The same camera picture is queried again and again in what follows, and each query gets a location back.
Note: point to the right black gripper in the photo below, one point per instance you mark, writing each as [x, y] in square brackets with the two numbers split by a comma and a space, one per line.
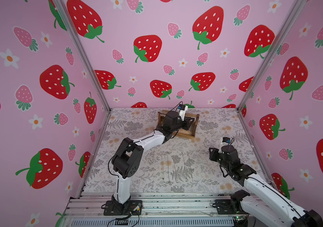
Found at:
[215, 153]

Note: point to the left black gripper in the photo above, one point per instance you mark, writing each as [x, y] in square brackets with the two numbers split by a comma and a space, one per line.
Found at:
[185, 125]

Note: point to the wooden jewelry display stand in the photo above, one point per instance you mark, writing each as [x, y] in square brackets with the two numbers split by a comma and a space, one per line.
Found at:
[169, 122]

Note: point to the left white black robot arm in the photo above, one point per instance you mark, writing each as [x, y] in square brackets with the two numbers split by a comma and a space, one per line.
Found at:
[128, 156]

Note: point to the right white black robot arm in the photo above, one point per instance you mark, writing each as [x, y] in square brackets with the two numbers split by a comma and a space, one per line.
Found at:
[258, 198]

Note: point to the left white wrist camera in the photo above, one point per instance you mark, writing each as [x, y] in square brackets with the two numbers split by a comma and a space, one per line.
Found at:
[182, 111]

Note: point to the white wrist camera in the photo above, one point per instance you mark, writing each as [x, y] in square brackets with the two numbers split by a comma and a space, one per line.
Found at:
[225, 144]
[182, 111]

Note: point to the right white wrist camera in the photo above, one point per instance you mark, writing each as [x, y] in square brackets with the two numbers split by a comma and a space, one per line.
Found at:
[225, 144]

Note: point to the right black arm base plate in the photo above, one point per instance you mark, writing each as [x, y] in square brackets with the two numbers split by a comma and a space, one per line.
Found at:
[228, 207]

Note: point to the aluminium rail frame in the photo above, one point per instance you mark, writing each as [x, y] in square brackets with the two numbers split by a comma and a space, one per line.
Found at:
[158, 210]

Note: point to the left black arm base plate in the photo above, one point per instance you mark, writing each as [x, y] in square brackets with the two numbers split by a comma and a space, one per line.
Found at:
[113, 208]

